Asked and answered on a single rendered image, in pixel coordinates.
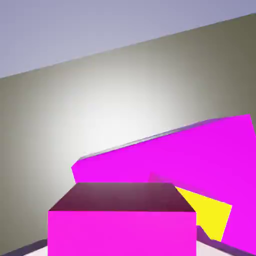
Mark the small magenta cube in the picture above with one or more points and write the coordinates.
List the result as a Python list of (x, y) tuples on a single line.
[(122, 232)]

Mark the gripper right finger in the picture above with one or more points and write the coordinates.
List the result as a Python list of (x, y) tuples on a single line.
[(208, 248)]

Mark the large magenta box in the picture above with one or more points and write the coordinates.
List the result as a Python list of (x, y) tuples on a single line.
[(200, 156)]

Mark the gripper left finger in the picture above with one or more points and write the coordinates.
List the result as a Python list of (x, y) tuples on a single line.
[(34, 249)]

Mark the small yellow cube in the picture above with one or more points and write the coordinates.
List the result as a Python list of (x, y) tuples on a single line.
[(212, 218)]

